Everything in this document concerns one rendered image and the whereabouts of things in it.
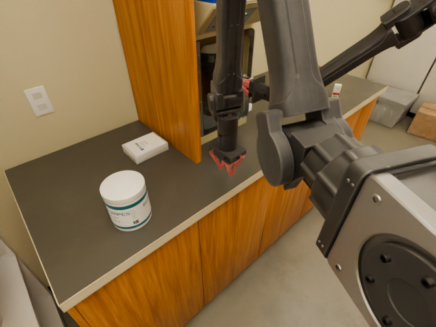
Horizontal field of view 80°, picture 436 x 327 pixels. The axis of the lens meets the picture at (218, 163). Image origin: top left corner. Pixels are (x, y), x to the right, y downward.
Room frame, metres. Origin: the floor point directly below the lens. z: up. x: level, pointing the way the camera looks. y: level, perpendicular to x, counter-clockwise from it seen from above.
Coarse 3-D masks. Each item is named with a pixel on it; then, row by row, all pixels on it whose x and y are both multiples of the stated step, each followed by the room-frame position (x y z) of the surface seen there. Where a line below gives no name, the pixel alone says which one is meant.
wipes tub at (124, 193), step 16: (112, 176) 0.60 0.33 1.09; (128, 176) 0.60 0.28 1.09; (112, 192) 0.53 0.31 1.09; (128, 192) 0.53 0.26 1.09; (144, 192) 0.56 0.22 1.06; (112, 208) 0.50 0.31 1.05; (128, 208) 0.51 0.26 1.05; (144, 208) 0.54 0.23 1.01; (128, 224) 0.50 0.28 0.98; (144, 224) 0.53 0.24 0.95
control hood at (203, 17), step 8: (248, 0) 0.98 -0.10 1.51; (256, 0) 1.00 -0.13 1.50; (200, 8) 0.92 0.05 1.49; (208, 8) 0.89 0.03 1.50; (248, 8) 1.01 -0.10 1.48; (200, 16) 0.92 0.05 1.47; (208, 16) 0.90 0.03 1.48; (256, 16) 1.10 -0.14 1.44; (200, 24) 0.92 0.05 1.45; (208, 24) 0.93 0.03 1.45; (200, 32) 0.95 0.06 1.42; (208, 32) 0.98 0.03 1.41
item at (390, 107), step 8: (392, 88) 3.01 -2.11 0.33; (400, 88) 3.00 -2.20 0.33; (384, 96) 2.80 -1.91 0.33; (392, 96) 2.80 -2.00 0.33; (400, 96) 2.80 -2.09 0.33; (408, 96) 2.80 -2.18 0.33; (416, 96) 2.80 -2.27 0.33; (376, 104) 2.81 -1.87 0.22; (384, 104) 2.74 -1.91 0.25; (392, 104) 2.68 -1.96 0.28; (400, 104) 2.62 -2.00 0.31; (408, 104) 2.64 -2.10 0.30; (376, 112) 2.78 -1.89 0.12; (384, 112) 2.72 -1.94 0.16; (392, 112) 2.66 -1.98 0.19; (400, 112) 2.60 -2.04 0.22; (376, 120) 2.77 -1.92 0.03; (384, 120) 2.71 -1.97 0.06; (392, 120) 2.65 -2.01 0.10; (400, 120) 2.79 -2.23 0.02
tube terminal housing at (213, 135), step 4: (248, 24) 1.15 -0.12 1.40; (252, 24) 1.17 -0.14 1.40; (244, 28) 1.14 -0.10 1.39; (248, 28) 1.16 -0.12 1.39; (212, 32) 1.03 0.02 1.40; (196, 36) 0.98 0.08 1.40; (200, 36) 0.99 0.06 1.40; (204, 36) 1.00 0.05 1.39; (208, 36) 1.01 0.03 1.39; (196, 40) 0.98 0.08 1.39; (240, 120) 1.14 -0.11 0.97; (244, 120) 1.16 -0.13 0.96; (240, 124) 1.15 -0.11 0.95; (212, 132) 1.02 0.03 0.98; (216, 132) 1.04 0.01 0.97; (204, 136) 0.99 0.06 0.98; (208, 136) 1.00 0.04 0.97; (212, 136) 1.02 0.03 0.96; (216, 136) 1.04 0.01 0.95; (204, 140) 0.99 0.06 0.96; (208, 140) 1.00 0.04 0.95
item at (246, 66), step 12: (252, 36) 1.15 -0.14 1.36; (204, 48) 0.99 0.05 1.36; (252, 48) 1.16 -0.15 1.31; (204, 60) 0.98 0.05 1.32; (204, 72) 0.98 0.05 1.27; (204, 84) 0.98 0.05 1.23; (204, 96) 0.98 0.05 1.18; (204, 108) 0.98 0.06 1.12; (204, 120) 0.98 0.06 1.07; (204, 132) 0.98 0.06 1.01
